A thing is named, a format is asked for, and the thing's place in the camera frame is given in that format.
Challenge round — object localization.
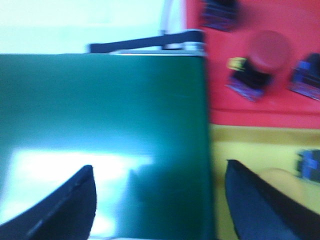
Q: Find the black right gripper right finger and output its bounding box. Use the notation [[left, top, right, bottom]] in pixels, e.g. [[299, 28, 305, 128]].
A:
[[225, 159, 320, 240]]

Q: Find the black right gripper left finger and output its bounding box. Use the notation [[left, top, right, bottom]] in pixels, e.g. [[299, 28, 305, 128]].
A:
[[0, 165, 97, 240]]

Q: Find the yellow mushroom push button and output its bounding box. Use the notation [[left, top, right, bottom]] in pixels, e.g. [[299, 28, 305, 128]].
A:
[[296, 149, 320, 184]]

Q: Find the red mushroom push button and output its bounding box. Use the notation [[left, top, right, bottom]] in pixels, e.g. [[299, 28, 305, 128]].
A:
[[226, 30, 292, 102]]

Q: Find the yellow plastic tray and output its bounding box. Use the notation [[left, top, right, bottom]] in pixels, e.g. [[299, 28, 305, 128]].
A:
[[209, 124, 320, 240]]

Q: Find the green conveyor belt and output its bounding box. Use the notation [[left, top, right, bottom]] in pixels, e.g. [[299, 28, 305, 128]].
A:
[[0, 53, 216, 240]]

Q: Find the red plastic tray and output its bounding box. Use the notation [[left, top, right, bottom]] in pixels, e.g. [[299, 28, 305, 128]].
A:
[[185, 0, 320, 129]]

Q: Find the aluminium conveyor frame rail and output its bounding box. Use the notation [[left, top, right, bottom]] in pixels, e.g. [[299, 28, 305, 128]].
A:
[[87, 29, 206, 57]]

